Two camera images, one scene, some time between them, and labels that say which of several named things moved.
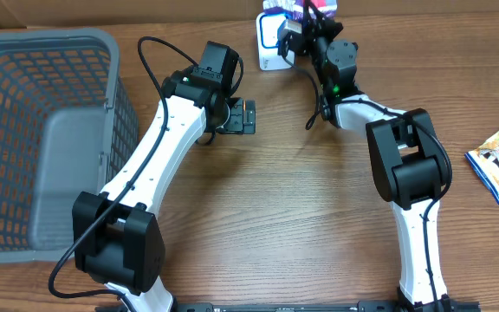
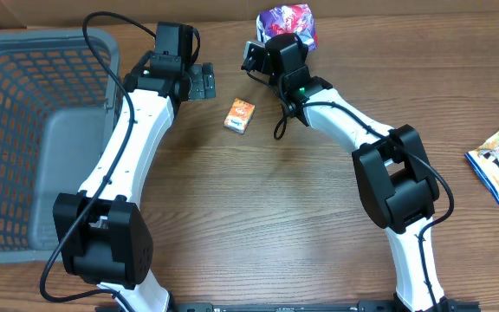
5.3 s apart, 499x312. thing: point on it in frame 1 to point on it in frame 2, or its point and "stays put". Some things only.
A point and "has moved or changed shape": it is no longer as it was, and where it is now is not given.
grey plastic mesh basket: x=52 y=117 stays put
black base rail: x=369 y=306 stays put
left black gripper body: x=236 y=121 to x=203 y=83
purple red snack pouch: x=327 y=8 has moved or changed shape
